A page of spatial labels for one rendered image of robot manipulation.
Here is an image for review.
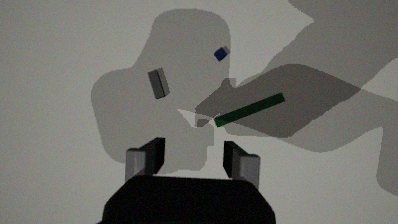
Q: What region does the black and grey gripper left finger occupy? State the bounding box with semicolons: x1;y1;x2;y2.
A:
125;137;165;183

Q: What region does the green rod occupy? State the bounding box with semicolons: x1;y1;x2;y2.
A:
214;93;285;127

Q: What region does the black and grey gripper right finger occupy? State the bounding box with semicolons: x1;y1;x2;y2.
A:
223;141;260;191

